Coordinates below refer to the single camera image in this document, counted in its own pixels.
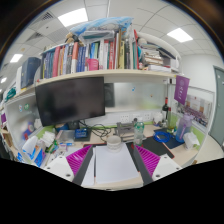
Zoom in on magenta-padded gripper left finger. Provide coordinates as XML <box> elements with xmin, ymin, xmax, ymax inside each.
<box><xmin>43</xmin><ymin>144</ymin><xmax>96</xmax><ymax>187</ymax></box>

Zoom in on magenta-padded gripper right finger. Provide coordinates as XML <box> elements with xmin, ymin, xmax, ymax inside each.
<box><xmin>128</xmin><ymin>143</ymin><xmax>183</xmax><ymax>186</ymax></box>

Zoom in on green-label clear drink bottle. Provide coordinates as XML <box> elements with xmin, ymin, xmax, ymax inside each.
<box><xmin>133</xmin><ymin>117</ymin><xmax>146</xmax><ymax>147</ymax></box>

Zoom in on purple translucent water bottle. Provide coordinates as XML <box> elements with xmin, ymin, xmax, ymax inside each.
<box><xmin>175</xmin><ymin>113</ymin><xmax>194</xmax><ymax>144</ymax></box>

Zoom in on black desk mat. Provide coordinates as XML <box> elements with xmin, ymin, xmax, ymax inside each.
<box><xmin>141</xmin><ymin>128</ymin><xmax>185</xmax><ymax>159</ymax></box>

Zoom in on white crumpled tissue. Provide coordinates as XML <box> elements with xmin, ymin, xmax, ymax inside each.
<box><xmin>183</xmin><ymin>132</ymin><xmax>201</xmax><ymax>150</ymax></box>

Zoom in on small blue box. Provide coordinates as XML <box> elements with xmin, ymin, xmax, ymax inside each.
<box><xmin>73</xmin><ymin>128</ymin><xmax>89</xmax><ymax>141</ymax></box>

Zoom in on white round jar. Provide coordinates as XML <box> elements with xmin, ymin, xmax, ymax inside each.
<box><xmin>152</xmin><ymin>112</ymin><xmax>164</xmax><ymax>126</ymax></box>

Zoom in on large white paper sheet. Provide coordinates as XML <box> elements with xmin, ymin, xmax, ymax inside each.
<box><xmin>94</xmin><ymin>143</ymin><xmax>140</xmax><ymax>185</ymax></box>

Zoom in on grey metal laptop stand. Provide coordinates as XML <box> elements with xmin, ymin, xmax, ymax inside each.
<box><xmin>115</xmin><ymin>121</ymin><xmax>136</xmax><ymax>143</ymax></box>

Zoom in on dark wine bottle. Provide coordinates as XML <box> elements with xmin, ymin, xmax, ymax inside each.
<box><xmin>161</xmin><ymin>97</ymin><xmax>170</xmax><ymax>122</ymax></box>

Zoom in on black computer monitor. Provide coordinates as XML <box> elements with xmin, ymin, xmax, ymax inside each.
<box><xmin>34</xmin><ymin>76</ymin><xmax>107</xmax><ymax>128</ymax></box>

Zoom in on photo poster board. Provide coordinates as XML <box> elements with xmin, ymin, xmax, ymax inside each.
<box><xmin>181</xmin><ymin>93</ymin><xmax>214</xmax><ymax>128</ymax></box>

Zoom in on purple hanging banner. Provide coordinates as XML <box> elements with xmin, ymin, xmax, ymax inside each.
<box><xmin>173</xmin><ymin>75</ymin><xmax>191</xmax><ymax>106</ymax></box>

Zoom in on grey door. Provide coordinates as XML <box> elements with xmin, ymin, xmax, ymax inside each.
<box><xmin>209</xmin><ymin>65</ymin><xmax>224</xmax><ymax>146</ymax></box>

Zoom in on beige shelf unit with books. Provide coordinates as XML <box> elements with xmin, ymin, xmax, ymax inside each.
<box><xmin>14</xmin><ymin>16</ymin><xmax>183</xmax><ymax>89</ymax></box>

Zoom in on ceiling lights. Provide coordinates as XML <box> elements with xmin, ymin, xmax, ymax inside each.
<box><xmin>0</xmin><ymin>7</ymin><xmax>194</xmax><ymax>84</ymax></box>

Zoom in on black tangled cables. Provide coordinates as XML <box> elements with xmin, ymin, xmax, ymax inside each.
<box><xmin>78</xmin><ymin>120</ymin><xmax>118</xmax><ymax>139</ymax></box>

